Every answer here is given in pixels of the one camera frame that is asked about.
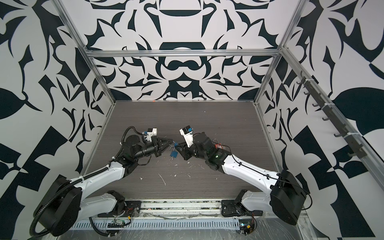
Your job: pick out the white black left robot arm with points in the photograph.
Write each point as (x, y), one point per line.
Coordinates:
(69, 201)

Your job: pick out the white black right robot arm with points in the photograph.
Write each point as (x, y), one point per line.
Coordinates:
(283, 195)

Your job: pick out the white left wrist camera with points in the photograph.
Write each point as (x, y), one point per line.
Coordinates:
(147, 135)

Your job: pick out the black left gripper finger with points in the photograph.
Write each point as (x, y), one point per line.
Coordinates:
(164, 146)
(165, 141)

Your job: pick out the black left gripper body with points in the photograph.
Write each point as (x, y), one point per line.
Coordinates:
(156, 147)

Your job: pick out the red safety padlock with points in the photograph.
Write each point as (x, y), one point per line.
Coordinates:
(219, 146)

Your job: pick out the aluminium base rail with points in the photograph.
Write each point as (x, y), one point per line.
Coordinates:
(172, 209)

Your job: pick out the grey wall hook rail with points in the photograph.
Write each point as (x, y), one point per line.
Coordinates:
(334, 115)

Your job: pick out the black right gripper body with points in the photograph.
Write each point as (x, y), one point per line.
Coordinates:
(189, 152)

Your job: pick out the white slotted cable duct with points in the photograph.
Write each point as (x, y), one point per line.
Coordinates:
(175, 224)

